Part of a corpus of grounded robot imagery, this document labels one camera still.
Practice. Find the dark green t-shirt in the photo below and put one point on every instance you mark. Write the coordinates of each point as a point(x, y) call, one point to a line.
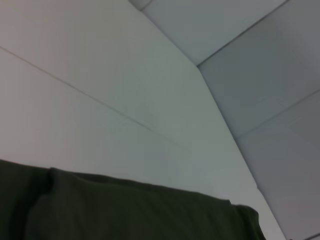
point(112, 210)

